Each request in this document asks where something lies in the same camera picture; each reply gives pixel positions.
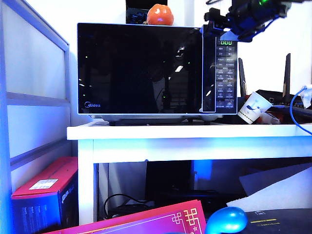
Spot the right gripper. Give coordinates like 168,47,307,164
204,0,267,42

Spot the orange fruit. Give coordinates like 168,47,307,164
147,4,175,26

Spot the black glass microwave door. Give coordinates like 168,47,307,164
77,23,217,115

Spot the black Midea microwave oven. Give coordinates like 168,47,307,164
91,24,238,126

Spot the white paper cup blue print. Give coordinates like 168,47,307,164
237,91,273,125

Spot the black router with antennas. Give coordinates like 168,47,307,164
237,53,312,124

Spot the black box with blue contents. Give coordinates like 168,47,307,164
126,0,169,25

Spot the red white packet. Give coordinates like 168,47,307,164
258,111,283,124

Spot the white tape tag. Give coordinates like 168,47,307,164
300,84,312,109

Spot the white table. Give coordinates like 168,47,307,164
66,121,312,226

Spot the white foam sheet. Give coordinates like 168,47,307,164
226,167,312,214

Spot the shiny blue oval object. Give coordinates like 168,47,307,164
204,207,249,234

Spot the white framed partition panel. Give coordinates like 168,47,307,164
0,0,72,234

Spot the black box with gold print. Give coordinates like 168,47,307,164
243,208,312,234

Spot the pink gift box gold pattern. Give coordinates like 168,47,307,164
45,199,207,234

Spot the red black cardboard box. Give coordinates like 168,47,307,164
11,156,79,234

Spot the blue network cable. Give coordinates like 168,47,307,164
290,87,312,135

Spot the black cable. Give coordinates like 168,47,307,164
104,194,156,219

